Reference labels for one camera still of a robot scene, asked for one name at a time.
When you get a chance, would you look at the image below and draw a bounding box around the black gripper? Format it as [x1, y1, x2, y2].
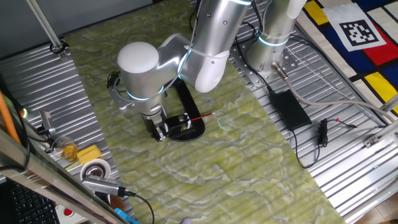
[142, 112, 167, 143]

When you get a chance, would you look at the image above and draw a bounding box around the black crank pencil sharpener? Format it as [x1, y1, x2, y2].
[164, 112, 192, 133]

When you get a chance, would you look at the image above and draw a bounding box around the black C-clamp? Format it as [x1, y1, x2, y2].
[167, 79, 206, 142]

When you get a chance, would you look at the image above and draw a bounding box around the red pencil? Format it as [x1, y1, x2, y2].
[190, 111, 218, 122]

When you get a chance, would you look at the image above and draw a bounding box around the green marble pattern mat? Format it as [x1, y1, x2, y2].
[63, 0, 348, 224]

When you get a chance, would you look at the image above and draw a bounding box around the white tape roll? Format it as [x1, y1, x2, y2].
[79, 157, 112, 182]

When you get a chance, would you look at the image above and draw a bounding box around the yellow sponge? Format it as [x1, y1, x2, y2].
[76, 144, 103, 166]

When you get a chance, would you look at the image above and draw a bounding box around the brown round object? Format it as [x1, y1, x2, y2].
[109, 195, 127, 213]

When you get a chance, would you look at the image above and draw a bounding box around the blue plastic item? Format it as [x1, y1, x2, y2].
[113, 207, 141, 224]

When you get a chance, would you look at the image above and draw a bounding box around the glass beaker yellow liquid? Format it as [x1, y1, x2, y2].
[50, 136, 80, 163]

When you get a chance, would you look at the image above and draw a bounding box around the red emergency stop box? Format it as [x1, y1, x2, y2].
[55, 203, 90, 224]

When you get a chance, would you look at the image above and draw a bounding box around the black power adapter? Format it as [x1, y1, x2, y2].
[268, 89, 313, 131]

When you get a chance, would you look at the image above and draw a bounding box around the black keyboard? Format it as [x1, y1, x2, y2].
[7, 182, 60, 224]

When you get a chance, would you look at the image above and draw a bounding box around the orange pole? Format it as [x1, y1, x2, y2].
[0, 90, 22, 146]

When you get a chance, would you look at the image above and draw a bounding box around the fiducial marker board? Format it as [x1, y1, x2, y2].
[297, 0, 398, 116]

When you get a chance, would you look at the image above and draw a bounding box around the white marker tag paper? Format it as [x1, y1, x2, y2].
[322, 2, 387, 53]

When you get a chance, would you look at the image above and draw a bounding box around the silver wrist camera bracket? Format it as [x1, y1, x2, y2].
[106, 70, 136, 112]

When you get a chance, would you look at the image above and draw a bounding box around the black camera cable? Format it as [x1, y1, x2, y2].
[124, 190, 155, 224]

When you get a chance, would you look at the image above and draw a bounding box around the silver depth camera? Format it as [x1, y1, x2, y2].
[80, 174, 127, 198]

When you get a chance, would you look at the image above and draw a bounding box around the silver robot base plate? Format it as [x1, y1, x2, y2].
[229, 39, 300, 90]

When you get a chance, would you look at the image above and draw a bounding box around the small grey camera stand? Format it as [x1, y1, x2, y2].
[37, 110, 57, 136]

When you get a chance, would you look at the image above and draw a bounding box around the black power cord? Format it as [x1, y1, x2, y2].
[234, 37, 274, 93]

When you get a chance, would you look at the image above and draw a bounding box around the aluminium frame bar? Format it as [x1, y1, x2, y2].
[0, 127, 128, 224]

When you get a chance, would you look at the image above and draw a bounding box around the aluminium pole with bracket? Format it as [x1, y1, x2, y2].
[25, 0, 70, 60]

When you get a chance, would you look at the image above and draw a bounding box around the black bundled adapter cable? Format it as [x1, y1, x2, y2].
[291, 117, 358, 170]

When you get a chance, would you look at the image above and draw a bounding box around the thick grey robot cable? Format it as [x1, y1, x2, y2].
[271, 61, 398, 123]

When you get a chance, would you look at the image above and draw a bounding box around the aluminium corner frame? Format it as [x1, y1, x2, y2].
[363, 93, 398, 149]

